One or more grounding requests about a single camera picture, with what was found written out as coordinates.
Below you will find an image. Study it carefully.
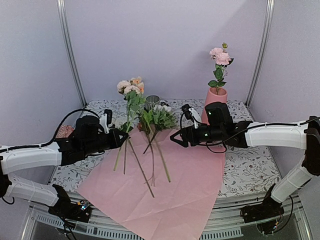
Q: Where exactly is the tall pink vase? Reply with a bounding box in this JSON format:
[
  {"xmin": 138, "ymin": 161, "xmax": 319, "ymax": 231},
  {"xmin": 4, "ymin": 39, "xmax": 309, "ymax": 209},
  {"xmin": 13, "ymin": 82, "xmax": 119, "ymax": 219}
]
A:
[{"xmin": 201, "ymin": 87, "xmax": 229, "ymax": 153}]

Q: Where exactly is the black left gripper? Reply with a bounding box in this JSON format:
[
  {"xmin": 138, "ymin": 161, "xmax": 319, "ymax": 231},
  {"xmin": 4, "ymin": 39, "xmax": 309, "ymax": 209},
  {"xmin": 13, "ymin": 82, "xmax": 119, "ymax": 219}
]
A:
[{"xmin": 82, "ymin": 128, "xmax": 129, "ymax": 156}]

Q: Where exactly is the pink rose flower stem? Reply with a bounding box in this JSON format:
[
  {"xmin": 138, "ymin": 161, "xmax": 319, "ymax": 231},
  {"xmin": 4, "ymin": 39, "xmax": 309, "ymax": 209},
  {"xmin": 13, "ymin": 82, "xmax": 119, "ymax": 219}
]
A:
[{"xmin": 208, "ymin": 42, "xmax": 234, "ymax": 96}]

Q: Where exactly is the green leafy white stem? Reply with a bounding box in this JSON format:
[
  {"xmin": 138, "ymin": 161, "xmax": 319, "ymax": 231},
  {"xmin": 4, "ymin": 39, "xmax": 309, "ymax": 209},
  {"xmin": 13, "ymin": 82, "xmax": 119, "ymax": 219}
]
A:
[{"xmin": 138, "ymin": 103, "xmax": 176, "ymax": 186}]

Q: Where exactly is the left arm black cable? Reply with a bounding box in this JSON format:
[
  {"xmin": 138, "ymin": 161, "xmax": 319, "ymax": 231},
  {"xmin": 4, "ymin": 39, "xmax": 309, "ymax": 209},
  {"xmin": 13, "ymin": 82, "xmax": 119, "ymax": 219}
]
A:
[{"xmin": 0, "ymin": 108, "xmax": 103, "ymax": 153}]

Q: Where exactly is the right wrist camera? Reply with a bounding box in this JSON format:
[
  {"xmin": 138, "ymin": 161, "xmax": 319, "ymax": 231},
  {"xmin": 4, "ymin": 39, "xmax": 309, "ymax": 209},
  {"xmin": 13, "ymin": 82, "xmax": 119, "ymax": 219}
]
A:
[{"xmin": 181, "ymin": 104, "xmax": 203, "ymax": 129}]

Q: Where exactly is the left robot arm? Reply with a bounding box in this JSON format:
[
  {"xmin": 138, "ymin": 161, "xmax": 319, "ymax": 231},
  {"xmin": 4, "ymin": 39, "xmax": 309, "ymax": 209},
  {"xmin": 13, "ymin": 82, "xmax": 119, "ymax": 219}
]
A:
[{"xmin": 0, "ymin": 115, "xmax": 129, "ymax": 219}]

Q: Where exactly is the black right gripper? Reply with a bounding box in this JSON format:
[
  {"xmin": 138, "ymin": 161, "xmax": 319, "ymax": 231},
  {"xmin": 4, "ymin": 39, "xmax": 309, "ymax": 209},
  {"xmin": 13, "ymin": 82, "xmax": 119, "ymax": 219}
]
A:
[{"xmin": 170, "ymin": 124, "xmax": 225, "ymax": 148}]

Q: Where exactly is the pink flower bouquet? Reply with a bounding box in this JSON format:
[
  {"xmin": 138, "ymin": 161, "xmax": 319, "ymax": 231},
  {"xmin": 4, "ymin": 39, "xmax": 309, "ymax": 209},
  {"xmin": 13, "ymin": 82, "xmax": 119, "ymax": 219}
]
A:
[{"xmin": 113, "ymin": 120, "xmax": 155, "ymax": 198}]

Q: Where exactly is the aluminium front rail base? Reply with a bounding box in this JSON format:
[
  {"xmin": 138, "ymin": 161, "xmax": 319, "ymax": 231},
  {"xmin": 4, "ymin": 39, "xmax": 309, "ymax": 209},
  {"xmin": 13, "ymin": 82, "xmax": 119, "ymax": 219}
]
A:
[{"xmin": 21, "ymin": 193, "xmax": 313, "ymax": 240}]

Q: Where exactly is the peach rose flower stem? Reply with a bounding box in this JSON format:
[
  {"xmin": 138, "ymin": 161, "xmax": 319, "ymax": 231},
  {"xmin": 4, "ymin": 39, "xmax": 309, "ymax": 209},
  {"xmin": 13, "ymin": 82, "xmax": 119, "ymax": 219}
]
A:
[{"xmin": 113, "ymin": 76, "xmax": 147, "ymax": 175}]

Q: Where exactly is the dark red saucer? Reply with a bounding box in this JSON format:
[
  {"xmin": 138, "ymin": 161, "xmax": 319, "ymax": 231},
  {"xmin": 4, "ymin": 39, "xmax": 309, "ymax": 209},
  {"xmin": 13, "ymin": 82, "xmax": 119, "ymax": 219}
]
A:
[{"xmin": 160, "ymin": 101, "xmax": 170, "ymax": 107}]

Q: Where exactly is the pink wrapping paper sheet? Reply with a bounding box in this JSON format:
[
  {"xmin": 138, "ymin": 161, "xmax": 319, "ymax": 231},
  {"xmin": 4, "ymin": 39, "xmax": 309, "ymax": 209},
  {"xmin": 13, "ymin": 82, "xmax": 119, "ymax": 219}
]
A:
[{"xmin": 76, "ymin": 127, "xmax": 227, "ymax": 240}]

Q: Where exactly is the left aluminium frame post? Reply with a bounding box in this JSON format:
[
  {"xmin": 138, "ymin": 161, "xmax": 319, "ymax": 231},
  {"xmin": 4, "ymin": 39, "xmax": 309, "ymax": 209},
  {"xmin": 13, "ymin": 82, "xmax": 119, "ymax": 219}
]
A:
[{"xmin": 56, "ymin": 0, "xmax": 87, "ymax": 107}]

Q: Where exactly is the striped ceramic cup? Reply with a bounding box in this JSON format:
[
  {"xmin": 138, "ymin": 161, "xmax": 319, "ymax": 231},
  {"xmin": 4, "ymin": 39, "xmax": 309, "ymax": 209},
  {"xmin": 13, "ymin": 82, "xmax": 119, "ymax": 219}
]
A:
[{"xmin": 144, "ymin": 95, "xmax": 161, "ymax": 112}]

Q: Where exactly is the aluminium frame post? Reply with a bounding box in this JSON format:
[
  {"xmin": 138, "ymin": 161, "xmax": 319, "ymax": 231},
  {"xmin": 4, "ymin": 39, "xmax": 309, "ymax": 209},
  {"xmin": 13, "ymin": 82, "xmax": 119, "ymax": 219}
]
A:
[
  {"xmin": 56, "ymin": 0, "xmax": 87, "ymax": 107},
  {"xmin": 245, "ymin": 0, "xmax": 275, "ymax": 108}
]

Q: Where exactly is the right aluminium frame post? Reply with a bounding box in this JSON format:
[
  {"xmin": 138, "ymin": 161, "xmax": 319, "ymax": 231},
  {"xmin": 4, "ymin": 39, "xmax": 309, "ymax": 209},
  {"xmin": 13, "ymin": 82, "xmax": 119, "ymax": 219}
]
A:
[{"xmin": 245, "ymin": 0, "xmax": 275, "ymax": 108}]

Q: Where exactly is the floral patterned tablecloth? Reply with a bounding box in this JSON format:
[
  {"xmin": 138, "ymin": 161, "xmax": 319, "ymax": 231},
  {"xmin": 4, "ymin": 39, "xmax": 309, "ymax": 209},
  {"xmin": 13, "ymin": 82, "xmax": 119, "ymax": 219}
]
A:
[{"xmin": 49, "ymin": 99, "xmax": 281, "ymax": 198}]

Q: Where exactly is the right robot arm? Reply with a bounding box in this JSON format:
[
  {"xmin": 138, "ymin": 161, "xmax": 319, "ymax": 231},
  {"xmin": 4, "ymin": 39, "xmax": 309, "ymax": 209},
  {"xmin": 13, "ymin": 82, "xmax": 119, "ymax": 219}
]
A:
[{"xmin": 170, "ymin": 102, "xmax": 320, "ymax": 223}]

